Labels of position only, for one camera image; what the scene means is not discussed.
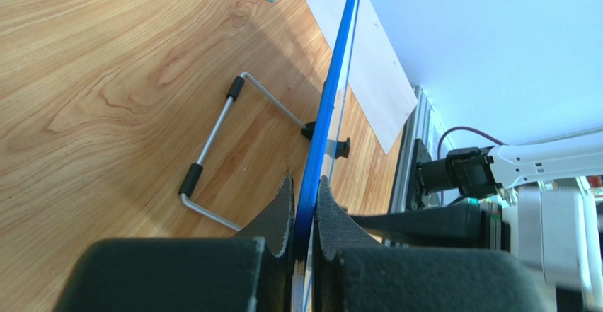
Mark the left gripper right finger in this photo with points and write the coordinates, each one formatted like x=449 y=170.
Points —
x=354 y=272

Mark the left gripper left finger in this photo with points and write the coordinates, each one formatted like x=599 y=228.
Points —
x=250 y=271

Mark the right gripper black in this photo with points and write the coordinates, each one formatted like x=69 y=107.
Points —
x=461 y=225

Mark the blue framed whiteboard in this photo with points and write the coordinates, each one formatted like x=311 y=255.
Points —
x=322 y=150

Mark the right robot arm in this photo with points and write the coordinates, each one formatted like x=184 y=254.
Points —
x=478 y=173

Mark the pinkish beige mat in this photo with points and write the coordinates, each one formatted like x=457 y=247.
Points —
x=376 y=76

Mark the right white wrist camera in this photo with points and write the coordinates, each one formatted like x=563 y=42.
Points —
x=554 y=232

